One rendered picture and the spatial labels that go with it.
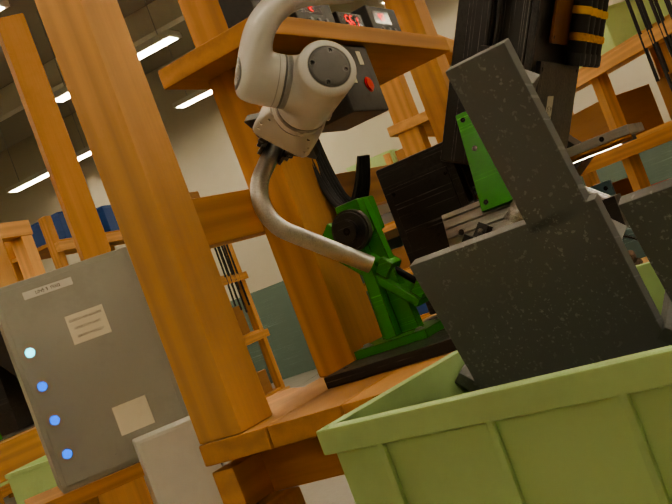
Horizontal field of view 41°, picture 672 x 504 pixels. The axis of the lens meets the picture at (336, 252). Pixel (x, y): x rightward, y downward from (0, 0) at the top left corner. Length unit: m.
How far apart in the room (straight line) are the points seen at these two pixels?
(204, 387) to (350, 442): 0.84
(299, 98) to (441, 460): 0.78
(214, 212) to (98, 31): 0.39
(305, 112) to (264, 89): 0.07
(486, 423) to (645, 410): 0.09
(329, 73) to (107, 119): 0.40
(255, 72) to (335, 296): 0.61
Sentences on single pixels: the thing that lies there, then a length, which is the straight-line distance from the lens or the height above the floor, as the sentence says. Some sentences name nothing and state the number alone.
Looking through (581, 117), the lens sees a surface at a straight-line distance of 5.51.
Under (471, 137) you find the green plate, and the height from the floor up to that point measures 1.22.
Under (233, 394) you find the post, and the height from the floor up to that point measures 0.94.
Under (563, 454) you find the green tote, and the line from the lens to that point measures 0.54.
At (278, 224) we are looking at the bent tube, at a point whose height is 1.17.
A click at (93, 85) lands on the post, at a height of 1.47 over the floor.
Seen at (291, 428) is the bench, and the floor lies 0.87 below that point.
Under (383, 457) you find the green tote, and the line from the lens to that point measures 0.60.
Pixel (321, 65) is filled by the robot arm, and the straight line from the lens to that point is 1.25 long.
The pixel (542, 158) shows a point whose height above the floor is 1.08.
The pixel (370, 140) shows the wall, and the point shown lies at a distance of 11.50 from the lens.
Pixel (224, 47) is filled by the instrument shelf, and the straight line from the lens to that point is 1.69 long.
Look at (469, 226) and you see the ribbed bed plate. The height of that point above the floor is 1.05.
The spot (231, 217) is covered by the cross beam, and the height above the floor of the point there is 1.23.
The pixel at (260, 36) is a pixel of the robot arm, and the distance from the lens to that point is 1.26.
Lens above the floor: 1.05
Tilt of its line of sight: 1 degrees up
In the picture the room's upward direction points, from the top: 21 degrees counter-clockwise
